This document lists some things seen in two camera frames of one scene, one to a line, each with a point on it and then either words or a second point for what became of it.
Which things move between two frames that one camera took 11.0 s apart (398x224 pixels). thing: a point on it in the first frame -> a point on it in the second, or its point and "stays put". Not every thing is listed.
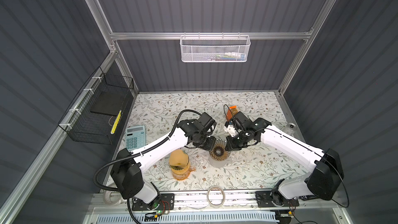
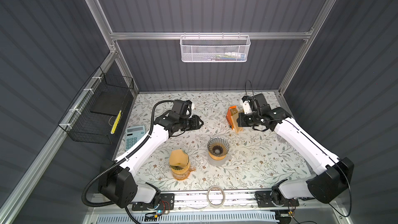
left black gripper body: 204,141 -> 193,123
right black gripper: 234,141 -> 245,120
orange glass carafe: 185,176 stays put
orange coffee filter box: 231,112 stays put
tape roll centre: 215,196 stays put
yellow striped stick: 116,122 stays put
